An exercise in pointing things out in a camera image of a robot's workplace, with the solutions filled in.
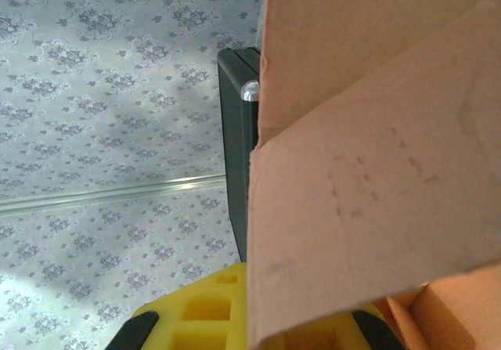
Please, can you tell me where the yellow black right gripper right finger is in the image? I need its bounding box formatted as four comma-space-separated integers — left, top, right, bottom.
269, 305, 408, 350

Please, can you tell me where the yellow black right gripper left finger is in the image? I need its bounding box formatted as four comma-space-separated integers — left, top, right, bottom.
105, 262, 251, 350

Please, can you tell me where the tan cardboard box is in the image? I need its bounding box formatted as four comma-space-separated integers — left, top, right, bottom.
246, 0, 501, 350

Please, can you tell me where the black briefcase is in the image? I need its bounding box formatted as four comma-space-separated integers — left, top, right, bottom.
217, 46, 262, 265

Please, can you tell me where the aluminium frame post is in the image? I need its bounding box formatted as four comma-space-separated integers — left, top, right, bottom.
0, 172, 227, 215

